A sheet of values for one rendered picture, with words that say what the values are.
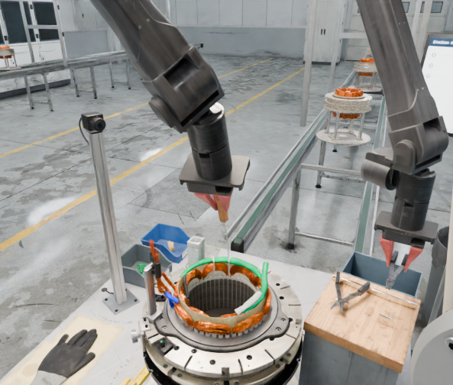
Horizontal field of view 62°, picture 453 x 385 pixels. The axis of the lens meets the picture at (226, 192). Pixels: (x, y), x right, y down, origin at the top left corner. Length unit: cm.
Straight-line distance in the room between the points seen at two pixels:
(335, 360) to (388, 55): 58
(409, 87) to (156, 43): 40
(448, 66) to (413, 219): 90
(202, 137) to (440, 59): 118
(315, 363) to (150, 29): 71
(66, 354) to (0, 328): 147
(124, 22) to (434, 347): 40
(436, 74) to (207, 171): 115
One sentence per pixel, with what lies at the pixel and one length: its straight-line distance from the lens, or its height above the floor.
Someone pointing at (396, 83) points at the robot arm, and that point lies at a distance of 69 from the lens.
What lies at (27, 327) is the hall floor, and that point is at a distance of 256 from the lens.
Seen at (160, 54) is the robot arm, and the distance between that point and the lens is 46.
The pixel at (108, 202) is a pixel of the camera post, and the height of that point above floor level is 115.
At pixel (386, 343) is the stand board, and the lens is 83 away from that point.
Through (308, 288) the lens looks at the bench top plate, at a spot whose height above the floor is 78.
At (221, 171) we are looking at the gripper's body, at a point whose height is 142.
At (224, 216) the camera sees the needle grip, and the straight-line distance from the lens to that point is 67.
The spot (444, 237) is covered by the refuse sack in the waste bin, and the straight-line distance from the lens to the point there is 242.
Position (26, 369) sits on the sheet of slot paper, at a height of 78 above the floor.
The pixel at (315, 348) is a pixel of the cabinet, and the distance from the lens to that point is 86.
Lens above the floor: 163
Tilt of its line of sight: 26 degrees down
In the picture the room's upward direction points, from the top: straight up
